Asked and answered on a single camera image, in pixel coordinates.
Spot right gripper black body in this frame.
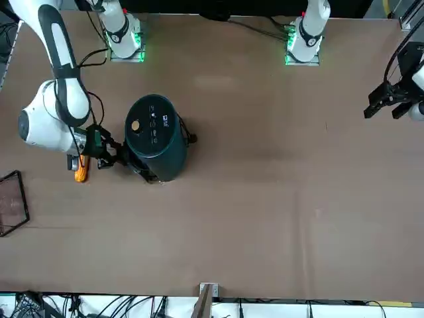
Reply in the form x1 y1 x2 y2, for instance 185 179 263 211
81 125 105 162

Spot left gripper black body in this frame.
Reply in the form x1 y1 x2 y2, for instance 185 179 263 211
385 41 424 104

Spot green air fryer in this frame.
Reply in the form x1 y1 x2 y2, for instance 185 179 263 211
124 94 189 183

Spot black power strip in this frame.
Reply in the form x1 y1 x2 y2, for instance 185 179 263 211
15 293 44 318

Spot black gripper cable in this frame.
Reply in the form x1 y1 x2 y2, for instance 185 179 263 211
383 22 424 87

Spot aluminium frame rail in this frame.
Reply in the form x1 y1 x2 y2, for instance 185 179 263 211
399 0 424 32
0 19 24 95

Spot black air fryer cord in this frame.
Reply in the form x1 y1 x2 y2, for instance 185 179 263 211
177 113 199 147

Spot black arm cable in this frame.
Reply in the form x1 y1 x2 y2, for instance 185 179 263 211
74 0 112 67

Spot wire glass rack wooden tray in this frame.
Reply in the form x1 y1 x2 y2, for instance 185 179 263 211
0 170 30 238

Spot black cable bundle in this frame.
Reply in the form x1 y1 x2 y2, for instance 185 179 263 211
228 16 290 43

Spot metal post bracket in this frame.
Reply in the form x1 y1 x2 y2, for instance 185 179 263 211
199 282 221 298

